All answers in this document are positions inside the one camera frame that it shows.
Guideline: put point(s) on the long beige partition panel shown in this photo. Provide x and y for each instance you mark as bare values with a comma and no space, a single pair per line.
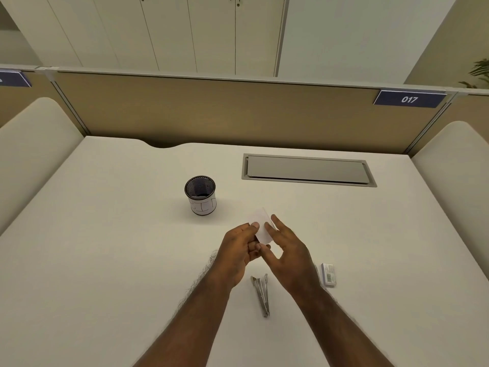
229,110

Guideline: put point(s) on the person's left forearm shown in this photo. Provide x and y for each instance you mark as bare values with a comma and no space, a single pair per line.
183,332

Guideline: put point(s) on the white tall cabinet row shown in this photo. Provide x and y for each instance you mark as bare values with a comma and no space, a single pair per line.
153,30

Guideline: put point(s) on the small box of staples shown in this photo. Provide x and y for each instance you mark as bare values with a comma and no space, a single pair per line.
329,275

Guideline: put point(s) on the person's right forearm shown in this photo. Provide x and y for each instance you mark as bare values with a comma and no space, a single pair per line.
344,332

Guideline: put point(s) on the white metal stapler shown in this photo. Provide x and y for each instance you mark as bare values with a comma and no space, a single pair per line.
263,298

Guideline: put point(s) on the person's right hand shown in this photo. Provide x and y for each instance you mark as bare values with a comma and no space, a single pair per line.
298,267

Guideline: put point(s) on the black mesh pen holder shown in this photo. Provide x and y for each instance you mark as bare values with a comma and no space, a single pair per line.
202,204

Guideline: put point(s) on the white paper sheet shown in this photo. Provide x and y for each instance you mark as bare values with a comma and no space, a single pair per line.
261,219

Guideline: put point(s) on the blue number sign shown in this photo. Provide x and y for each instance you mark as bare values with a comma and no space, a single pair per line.
13,79
409,99

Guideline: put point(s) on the person's left hand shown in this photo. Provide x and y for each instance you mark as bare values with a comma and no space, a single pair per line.
233,256

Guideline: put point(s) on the white curved desk divider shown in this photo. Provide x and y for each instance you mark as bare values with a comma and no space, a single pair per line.
34,156
454,194

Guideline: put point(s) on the green potted plant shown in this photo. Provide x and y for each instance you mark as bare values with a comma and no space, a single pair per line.
479,74

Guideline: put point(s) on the beige side partition panel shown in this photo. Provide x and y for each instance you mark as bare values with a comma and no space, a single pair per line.
470,114
26,103

